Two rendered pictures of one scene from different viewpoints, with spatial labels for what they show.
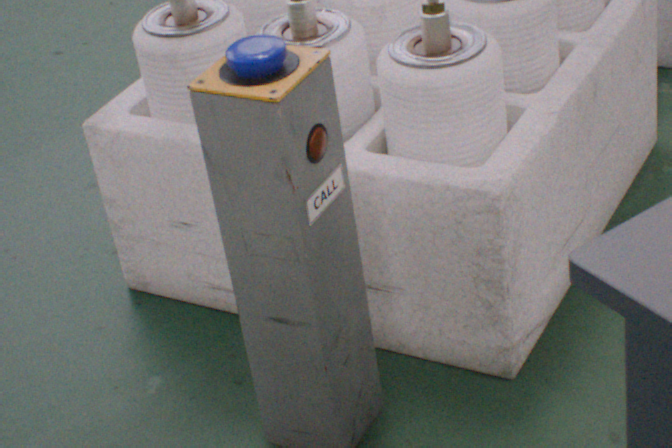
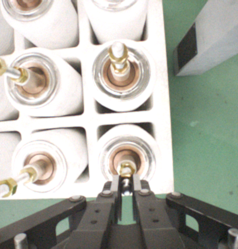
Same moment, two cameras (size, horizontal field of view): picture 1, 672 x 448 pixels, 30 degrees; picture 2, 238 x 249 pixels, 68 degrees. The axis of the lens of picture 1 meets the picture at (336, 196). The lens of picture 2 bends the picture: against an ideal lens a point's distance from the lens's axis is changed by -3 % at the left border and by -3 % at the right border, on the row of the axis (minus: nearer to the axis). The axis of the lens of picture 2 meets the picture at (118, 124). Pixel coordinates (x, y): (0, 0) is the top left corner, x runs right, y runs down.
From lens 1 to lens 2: 98 cm
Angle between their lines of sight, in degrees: 55
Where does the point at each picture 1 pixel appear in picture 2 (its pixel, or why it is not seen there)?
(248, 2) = (75, 152)
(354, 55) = (122, 40)
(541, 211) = not seen: outside the picture
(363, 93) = not seen: hidden behind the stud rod
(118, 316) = not seen: hidden behind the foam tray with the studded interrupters
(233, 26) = (121, 128)
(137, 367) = (189, 134)
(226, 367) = (177, 106)
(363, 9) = (67, 69)
